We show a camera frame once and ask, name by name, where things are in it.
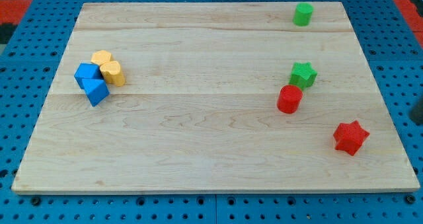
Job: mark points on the yellow heart block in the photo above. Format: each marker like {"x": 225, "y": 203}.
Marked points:
{"x": 112, "y": 73}

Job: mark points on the red star block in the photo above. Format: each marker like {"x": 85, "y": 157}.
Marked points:
{"x": 349, "y": 137}

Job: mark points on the light wooden board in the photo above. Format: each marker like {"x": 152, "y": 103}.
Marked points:
{"x": 198, "y": 113}

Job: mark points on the green cylinder block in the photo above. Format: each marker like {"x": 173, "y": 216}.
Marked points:
{"x": 303, "y": 13}

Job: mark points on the dark robot pusher tip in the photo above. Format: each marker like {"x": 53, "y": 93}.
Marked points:
{"x": 416, "y": 113}

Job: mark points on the blue triangle block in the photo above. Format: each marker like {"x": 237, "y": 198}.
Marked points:
{"x": 96, "y": 90}

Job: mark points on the red cylinder block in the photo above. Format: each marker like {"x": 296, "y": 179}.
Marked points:
{"x": 289, "y": 99}

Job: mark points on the yellow hexagon block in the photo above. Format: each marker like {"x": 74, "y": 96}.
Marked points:
{"x": 100, "y": 57}

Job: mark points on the green star block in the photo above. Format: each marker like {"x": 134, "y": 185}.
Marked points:
{"x": 302, "y": 75}

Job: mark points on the blue cube block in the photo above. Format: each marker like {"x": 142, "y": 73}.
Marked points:
{"x": 87, "y": 71}

